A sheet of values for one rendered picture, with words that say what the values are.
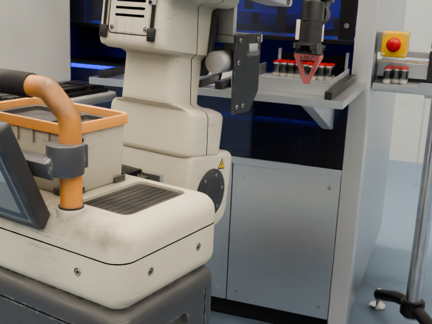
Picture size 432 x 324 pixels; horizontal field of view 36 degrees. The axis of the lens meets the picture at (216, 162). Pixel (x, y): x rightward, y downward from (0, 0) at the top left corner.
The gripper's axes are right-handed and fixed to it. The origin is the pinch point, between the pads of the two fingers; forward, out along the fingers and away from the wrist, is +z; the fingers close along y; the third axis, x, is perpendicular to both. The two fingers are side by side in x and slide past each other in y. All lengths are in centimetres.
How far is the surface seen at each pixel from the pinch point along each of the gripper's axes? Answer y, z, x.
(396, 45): 29.0, -11.3, -19.4
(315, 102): -5.4, 5.1, -3.6
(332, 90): -3.8, 2.0, -7.3
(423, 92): 45, 2, -28
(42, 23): 15, -11, 87
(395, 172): 280, 61, -14
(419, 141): 312, 41, -26
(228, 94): -4.8, 5.0, 18.8
